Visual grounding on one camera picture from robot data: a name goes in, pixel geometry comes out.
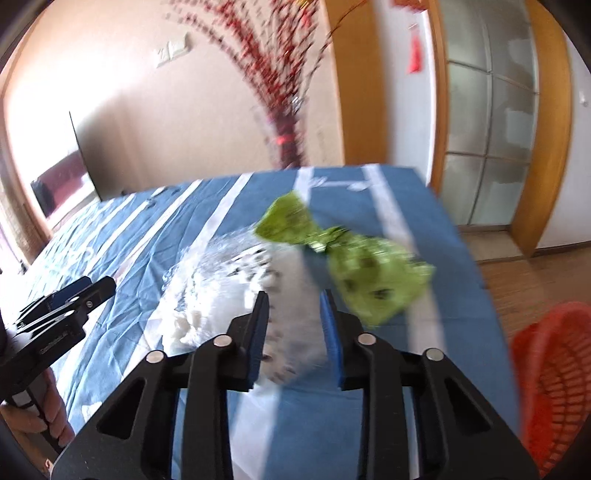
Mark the white wall light switch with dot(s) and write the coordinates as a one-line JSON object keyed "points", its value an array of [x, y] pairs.
{"points": [[180, 47]]}

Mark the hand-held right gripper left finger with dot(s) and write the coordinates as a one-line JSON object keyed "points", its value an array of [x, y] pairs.
{"points": [[258, 332]]}

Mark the white wall socket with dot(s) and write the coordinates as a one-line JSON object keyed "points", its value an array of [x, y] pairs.
{"points": [[163, 57]]}

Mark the green plastic bag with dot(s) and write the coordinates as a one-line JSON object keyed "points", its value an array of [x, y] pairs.
{"points": [[369, 272]]}

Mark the wooden door frame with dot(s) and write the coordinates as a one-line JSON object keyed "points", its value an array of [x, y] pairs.
{"points": [[551, 138]]}

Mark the blue white striped tablecloth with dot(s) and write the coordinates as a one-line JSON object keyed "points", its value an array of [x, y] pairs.
{"points": [[415, 221]]}

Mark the black flat television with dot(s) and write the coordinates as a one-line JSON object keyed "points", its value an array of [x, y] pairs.
{"points": [[74, 175]]}

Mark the red berry branches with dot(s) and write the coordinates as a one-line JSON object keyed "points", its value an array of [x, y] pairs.
{"points": [[258, 55]]}

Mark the printed clear plastic bag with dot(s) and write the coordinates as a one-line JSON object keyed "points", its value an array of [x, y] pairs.
{"points": [[217, 286]]}

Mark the wooden door frame post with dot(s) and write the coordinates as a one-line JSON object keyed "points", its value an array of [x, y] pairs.
{"points": [[355, 83]]}

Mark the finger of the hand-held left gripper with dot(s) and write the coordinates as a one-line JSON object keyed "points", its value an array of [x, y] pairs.
{"points": [[99, 290], [69, 290]]}

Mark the clear glass vase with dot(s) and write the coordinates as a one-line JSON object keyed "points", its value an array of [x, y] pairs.
{"points": [[288, 134]]}

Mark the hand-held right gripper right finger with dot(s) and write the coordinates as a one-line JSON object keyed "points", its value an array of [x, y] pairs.
{"points": [[330, 332]]}

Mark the frosted glass door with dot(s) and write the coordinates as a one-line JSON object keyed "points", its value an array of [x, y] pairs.
{"points": [[489, 115]]}

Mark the white plastic wastebasket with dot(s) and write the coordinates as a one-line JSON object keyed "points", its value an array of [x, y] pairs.
{"points": [[563, 392]]}

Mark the person's left hand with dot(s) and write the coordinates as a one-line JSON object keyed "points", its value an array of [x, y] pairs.
{"points": [[57, 415]]}

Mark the red knot ornament with tassel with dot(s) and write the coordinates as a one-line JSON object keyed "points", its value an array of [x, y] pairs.
{"points": [[414, 50]]}

